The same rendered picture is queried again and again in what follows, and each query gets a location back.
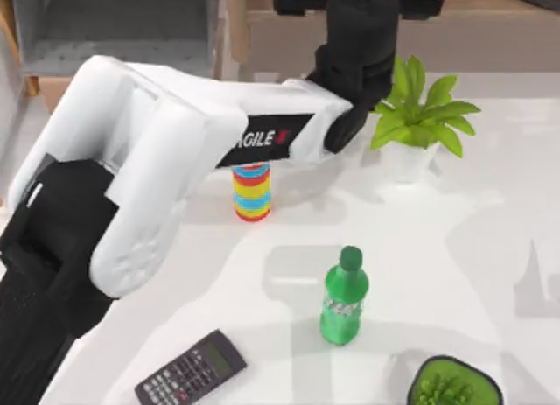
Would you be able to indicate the green plant in white pot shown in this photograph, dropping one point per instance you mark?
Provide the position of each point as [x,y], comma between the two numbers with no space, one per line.
[411,155]

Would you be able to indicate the stack of coloured rings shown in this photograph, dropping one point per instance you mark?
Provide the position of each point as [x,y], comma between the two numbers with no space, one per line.
[253,193]

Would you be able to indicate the green bottle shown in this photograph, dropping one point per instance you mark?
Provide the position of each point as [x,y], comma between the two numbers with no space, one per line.
[343,300]

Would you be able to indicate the black calculator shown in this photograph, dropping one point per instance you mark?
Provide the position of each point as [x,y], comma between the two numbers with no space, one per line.
[192,372]

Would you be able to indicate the grey cabinet with wooden frame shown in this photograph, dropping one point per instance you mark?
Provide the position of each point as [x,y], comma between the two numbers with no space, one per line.
[114,24]

